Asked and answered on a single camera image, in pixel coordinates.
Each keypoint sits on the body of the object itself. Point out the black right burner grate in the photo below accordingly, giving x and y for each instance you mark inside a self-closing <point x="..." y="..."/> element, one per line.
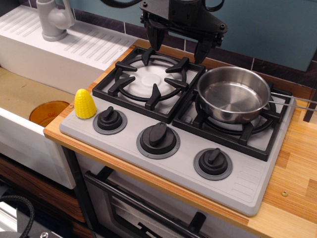
<point x="260" y="138"/>

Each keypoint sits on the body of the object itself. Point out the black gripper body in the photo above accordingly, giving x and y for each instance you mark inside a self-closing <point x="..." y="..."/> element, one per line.
<point x="190" y="18"/>

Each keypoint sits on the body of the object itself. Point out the grey toy stove top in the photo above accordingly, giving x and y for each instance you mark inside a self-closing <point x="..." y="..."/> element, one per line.
<point x="242" y="190"/>

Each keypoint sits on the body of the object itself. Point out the orange plastic bowl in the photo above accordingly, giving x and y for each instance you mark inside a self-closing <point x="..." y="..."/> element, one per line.
<point x="45" y="113"/>

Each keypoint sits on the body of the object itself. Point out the black left stove knob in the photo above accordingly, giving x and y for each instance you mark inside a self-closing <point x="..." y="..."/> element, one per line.
<point x="110" y="121"/>

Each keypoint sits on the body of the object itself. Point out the black middle stove knob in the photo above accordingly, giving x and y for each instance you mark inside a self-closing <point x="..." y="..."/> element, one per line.
<point x="158" y="141"/>

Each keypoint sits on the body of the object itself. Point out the black left burner grate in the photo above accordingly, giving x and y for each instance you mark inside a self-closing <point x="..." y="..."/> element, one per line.
<point x="147" y="84"/>

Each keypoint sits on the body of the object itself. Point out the black stove knob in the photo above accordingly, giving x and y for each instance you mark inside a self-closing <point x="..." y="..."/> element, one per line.
<point x="158" y="141"/>
<point x="213" y="164"/>
<point x="110" y="121"/>

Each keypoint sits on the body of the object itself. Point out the toy oven door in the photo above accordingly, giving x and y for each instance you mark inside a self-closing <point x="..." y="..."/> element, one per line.
<point x="141" y="208"/>

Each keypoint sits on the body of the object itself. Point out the grey toy faucet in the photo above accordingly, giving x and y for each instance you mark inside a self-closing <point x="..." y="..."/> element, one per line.
<point x="54" y="21"/>

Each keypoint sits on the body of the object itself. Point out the white toy sink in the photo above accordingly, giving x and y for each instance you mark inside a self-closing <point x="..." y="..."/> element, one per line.
<point x="34" y="71"/>

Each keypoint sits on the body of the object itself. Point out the stainless steel pan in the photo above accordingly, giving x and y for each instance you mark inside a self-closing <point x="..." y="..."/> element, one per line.
<point x="236" y="95"/>

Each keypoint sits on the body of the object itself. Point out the black right stove knob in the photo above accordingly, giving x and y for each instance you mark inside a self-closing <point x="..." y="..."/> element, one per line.
<point x="213" y="164"/>

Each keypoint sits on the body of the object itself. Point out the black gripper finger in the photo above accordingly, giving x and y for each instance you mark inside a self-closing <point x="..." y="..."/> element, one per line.
<point x="203" y="47"/>
<point x="156" y="32"/>

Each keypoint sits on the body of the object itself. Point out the black burner grate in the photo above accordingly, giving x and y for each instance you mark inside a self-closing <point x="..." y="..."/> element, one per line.
<point x="147" y="84"/>
<point x="260" y="138"/>

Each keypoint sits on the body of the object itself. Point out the yellow toy corn cob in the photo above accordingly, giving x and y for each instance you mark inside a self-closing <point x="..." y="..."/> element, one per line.
<point x="84" y="104"/>

